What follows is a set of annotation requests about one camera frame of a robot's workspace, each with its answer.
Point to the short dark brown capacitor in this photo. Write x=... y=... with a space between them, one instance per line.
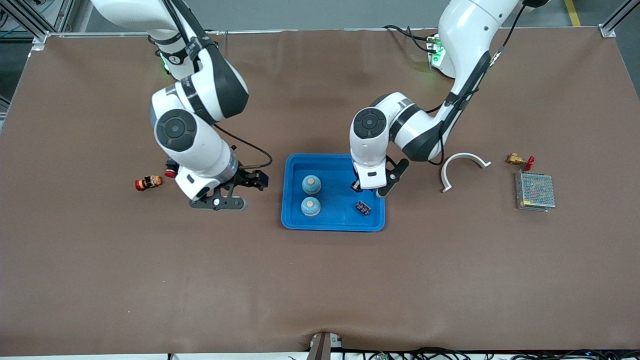
x=363 y=207

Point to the blue desk bell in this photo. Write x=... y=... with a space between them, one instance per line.
x=310 y=206
x=311 y=184

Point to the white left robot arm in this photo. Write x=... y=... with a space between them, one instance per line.
x=470 y=40

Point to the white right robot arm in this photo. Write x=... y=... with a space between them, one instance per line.
x=190 y=135

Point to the red mushroom emergency stop button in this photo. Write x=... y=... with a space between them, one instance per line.
x=170 y=173

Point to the blue plastic tray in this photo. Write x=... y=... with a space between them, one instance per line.
x=335 y=220

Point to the red orange push button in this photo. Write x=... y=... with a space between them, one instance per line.
x=148 y=183

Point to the white curved pipe clamp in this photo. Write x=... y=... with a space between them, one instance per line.
x=466 y=155

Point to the brown table mat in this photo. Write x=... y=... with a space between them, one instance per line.
x=320 y=280

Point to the perforated metal power supply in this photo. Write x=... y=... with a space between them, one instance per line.
x=535 y=191

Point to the metal table edge bracket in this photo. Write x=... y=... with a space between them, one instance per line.
x=320 y=347

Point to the aluminium frame post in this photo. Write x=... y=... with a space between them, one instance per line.
x=40 y=36
x=607 y=31

